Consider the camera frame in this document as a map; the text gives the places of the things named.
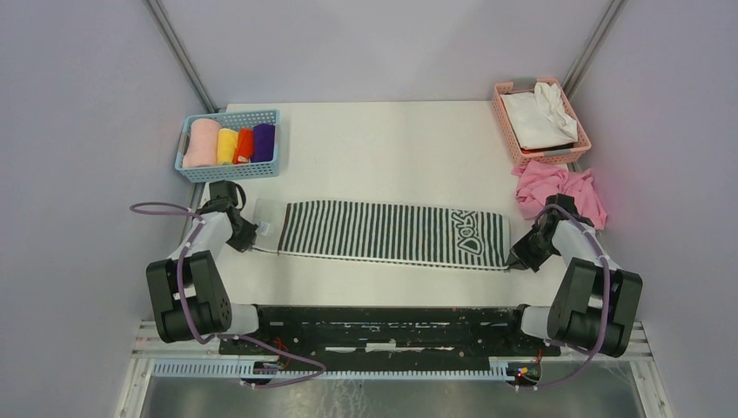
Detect purple towel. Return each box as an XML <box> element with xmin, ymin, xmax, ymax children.
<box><xmin>251</xmin><ymin>124</ymin><xmax>276</xmax><ymax>163</ymax></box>

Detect green white striped towel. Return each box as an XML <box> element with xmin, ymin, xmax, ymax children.
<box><xmin>254</xmin><ymin>199</ymin><xmax>510</xmax><ymax>271</ymax></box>

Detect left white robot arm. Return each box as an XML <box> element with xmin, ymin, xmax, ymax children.
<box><xmin>130</xmin><ymin>180</ymin><xmax>274</xmax><ymax>354</ymax></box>

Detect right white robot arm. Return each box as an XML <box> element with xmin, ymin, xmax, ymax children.
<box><xmin>502</xmin><ymin>194</ymin><xmax>643</xmax><ymax>358</ymax></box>

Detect pink crumpled towel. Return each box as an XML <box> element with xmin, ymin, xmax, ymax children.
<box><xmin>511</xmin><ymin>161</ymin><xmax>607</xmax><ymax>231</ymax></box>

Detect pink rolled towel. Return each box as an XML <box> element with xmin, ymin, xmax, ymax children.
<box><xmin>182</xmin><ymin>118</ymin><xmax>222</xmax><ymax>169</ymax></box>

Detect yellow rolled towel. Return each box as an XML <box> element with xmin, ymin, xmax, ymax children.
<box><xmin>216</xmin><ymin>128</ymin><xmax>238</xmax><ymax>165</ymax></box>

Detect red rolled towel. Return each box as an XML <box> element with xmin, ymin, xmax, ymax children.
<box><xmin>232</xmin><ymin>128</ymin><xmax>254</xmax><ymax>165</ymax></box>

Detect blue plastic basket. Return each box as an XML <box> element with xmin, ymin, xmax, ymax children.
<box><xmin>174</xmin><ymin>109</ymin><xmax>279</xmax><ymax>183</ymax></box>

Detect pink plastic basket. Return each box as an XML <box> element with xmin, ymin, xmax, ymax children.
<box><xmin>491</xmin><ymin>78</ymin><xmax>592</xmax><ymax>166</ymax></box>

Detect white folded cloth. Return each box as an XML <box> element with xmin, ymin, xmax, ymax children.
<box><xmin>501</xmin><ymin>82</ymin><xmax>578</xmax><ymax>151</ymax></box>

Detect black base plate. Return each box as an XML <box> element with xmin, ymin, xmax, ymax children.
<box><xmin>254</xmin><ymin>306</ymin><xmax>561</xmax><ymax>372</ymax></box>

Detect aluminium frame rails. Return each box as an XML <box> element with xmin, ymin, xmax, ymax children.
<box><xmin>112</xmin><ymin>172</ymin><xmax>673</xmax><ymax>418</ymax></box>

